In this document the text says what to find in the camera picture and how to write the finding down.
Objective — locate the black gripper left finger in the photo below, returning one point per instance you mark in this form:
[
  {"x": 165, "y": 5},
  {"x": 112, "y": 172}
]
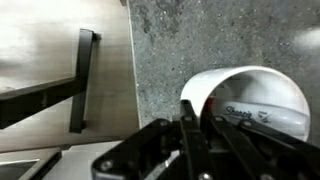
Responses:
[{"x": 150, "y": 150}]

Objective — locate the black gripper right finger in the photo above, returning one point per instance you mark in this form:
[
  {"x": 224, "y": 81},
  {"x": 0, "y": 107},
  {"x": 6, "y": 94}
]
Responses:
[{"x": 253, "y": 153}]

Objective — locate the dark framed panel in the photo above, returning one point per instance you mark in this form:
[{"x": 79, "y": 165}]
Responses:
[{"x": 50, "y": 163}]

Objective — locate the white ceramic mug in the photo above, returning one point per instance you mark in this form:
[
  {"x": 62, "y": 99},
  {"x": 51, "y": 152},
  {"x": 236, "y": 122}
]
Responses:
[{"x": 210, "y": 81}]

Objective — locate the white Sharpie marker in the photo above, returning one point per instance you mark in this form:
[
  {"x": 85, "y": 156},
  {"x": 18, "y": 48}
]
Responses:
[{"x": 273, "y": 116}]

